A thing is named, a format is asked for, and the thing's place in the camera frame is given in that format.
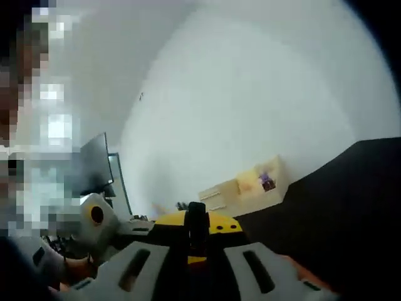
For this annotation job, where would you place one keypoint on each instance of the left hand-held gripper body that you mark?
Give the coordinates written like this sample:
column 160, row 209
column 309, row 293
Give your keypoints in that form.
column 103, row 229

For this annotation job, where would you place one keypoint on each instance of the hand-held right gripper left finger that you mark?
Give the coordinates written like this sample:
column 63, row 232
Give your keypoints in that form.
column 125, row 272

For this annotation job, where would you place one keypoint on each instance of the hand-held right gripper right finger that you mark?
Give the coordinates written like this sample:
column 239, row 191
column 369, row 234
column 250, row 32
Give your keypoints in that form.
column 275, row 282

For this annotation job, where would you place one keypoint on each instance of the black cosmetic tube bottle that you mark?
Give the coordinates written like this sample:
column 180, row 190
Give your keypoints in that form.
column 196, row 225

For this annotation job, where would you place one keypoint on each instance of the wooden drawer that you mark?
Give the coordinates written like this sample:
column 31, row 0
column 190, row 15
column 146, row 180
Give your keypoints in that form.
column 211, row 194
column 214, row 205

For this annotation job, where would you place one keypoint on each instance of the wooden desktop organizer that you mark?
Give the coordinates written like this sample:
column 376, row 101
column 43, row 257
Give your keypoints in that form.
column 232, row 194

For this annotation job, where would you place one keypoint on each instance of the purple cosmetic bottle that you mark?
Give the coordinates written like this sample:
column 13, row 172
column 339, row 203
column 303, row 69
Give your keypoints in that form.
column 267, row 183

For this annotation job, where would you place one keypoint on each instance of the cream mesh pouch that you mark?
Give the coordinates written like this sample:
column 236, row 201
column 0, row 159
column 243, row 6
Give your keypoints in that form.
column 249, row 183

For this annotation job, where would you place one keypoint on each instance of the person's right hand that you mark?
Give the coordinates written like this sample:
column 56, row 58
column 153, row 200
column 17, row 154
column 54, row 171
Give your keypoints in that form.
column 305, row 276

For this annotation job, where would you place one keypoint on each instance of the black office desk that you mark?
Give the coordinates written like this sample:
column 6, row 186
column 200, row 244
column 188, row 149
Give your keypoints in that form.
column 142, row 218

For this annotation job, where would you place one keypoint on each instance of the small black monitor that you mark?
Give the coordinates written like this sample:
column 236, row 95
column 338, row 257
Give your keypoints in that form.
column 109, row 191

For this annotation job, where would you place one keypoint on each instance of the black framed glass door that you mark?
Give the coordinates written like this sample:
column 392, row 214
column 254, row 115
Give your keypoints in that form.
column 119, row 175

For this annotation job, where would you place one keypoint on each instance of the large black monitor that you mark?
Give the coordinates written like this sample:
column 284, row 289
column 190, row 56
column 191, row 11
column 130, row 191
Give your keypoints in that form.
column 97, row 169

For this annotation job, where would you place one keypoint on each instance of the white chest device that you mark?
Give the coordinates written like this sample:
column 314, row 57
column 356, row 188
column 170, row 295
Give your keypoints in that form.
column 51, row 263

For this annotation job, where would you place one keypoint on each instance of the small ceiling fixture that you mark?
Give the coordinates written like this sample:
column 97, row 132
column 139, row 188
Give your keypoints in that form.
column 141, row 96

